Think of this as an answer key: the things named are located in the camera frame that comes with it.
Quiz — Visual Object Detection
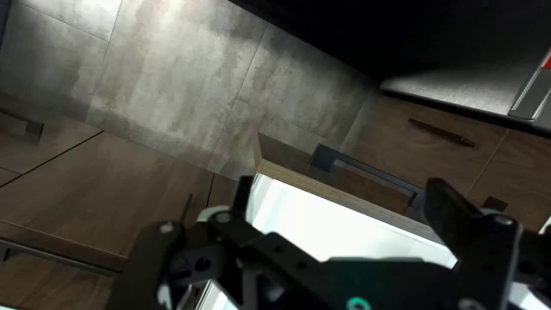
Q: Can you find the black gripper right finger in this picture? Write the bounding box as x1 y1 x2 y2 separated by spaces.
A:
425 175 525 310

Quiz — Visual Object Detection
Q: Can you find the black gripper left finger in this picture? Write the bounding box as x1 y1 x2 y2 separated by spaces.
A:
107 218 193 310

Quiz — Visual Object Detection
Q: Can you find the wooden drawer with dark handle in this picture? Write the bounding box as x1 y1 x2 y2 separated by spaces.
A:
251 132 461 271

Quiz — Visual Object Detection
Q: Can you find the dark wooden base cabinet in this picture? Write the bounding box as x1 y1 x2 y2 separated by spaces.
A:
0 110 243 310
342 92 551 232

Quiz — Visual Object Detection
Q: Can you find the stainless steel refrigerator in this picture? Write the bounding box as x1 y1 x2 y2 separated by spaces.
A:
377 48 551 137

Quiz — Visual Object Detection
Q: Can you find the long dark cabinet handle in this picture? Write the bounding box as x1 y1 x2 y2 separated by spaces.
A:
0 235 125 277

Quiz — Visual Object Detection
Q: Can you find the dark cabinet door handle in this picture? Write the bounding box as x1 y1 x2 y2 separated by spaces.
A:
0 108 46 144
406 115 478 149

